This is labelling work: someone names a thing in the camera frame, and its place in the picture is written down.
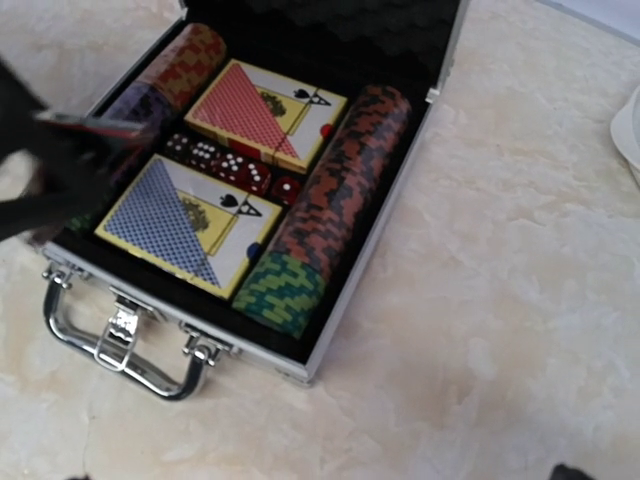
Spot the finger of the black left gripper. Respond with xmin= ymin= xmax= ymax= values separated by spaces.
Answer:
xmin=1 ymin=62 xmax=120 ymax=243

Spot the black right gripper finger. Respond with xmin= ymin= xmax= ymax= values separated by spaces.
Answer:
xmin=549 ymin=463 xmax=596 ymax=480

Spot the black triangular dealer button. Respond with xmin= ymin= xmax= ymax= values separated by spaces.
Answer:
xmin=33 ymin=110 xmax=155 ymax=144

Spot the blue playing card deck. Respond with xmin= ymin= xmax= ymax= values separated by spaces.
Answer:
xmin=94 ymin=155 xmax=282 ymax=300

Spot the red playing card deck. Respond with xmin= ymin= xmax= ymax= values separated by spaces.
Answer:
xmin=184 ymin=59 xmax=347 ymax=174

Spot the aluminium poker case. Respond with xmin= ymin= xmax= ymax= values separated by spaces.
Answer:
xmin=42 ymin=1 xmax=468 ymax=401

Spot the green chip group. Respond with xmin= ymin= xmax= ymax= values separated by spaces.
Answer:
xmin=232 ymin=252 xmax=326 ymax=339

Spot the green chip stack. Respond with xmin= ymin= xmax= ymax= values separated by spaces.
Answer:
xmin=65 ymin=214 xmax=102 ymax=236

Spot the left poker chip row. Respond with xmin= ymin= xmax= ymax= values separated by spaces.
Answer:
xmin=101 ymin=23 xmax=227 ymax=141

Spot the poker chip row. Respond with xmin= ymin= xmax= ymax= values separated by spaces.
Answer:
xmin=268 ymin=85 xmax=411 ymax=279
xmin=101 ymin=23 xmax=227 ymax=141

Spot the red dice row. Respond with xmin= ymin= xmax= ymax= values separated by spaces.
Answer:
xmin=160 ymin=131 xmax=306 ymax=206

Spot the right poker chip row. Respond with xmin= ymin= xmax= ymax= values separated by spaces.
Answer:
xmin=268 ymin=85 xmax=411 ymax=279

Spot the white swirl plate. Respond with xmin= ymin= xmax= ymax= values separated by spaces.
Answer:
xmin=610 ymin=87 xmax=640 ymax=183

